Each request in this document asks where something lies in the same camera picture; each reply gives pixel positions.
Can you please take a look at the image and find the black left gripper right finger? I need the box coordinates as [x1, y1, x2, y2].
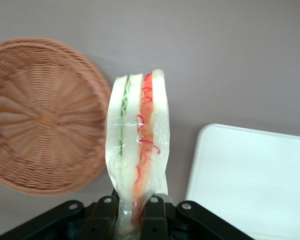
[141, 196, 170, 240]

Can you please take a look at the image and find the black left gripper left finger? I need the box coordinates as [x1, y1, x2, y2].
[86, 195, 120, 240]

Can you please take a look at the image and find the triangle sandwich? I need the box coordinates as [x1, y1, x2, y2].
[104, 69, 171, 240]

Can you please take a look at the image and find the beige rectangular tray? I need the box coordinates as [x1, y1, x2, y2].
[184, 123, 300, 240]

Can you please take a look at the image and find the round brown wicker basket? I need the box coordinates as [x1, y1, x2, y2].
[0, 37, 113, 197]

